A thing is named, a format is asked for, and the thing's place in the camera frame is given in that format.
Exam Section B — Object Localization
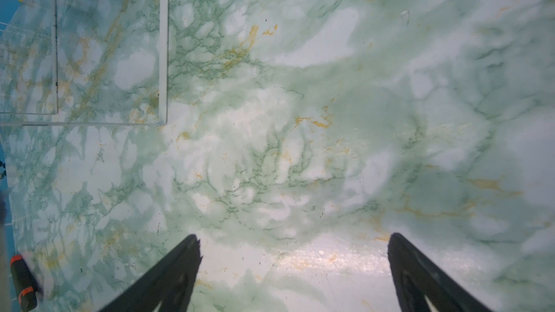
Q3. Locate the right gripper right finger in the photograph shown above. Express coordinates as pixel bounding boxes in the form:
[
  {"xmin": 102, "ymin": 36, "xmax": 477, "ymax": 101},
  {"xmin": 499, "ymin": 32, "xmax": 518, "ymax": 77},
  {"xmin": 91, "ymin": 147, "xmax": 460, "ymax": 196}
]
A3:
[{"xmin": 387, "ymin": 233, "xmax": 490, "ymax": 311}]

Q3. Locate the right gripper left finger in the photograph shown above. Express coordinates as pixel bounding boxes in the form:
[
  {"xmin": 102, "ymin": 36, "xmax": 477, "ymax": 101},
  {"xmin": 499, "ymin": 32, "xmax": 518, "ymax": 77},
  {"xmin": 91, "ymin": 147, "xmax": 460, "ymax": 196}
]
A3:
[{"xmin": 102, "ymin": 234, "xmax": 202, "ymax": 311}]

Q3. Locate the white two-tier shelf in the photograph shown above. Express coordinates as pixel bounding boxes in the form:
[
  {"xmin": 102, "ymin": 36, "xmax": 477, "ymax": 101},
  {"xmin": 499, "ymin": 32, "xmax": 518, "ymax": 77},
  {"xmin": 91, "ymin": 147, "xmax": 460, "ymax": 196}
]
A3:
[{"xmin": 1, "ymin": 0, "xmax": 169, "ymax": 127}]

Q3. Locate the red black marker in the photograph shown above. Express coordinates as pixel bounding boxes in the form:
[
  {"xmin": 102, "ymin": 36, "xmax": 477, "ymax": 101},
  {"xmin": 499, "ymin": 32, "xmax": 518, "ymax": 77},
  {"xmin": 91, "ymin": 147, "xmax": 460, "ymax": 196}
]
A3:
[{"xmin": 10, "ymin": 254, "xmax": 38, "ymax": 312}]

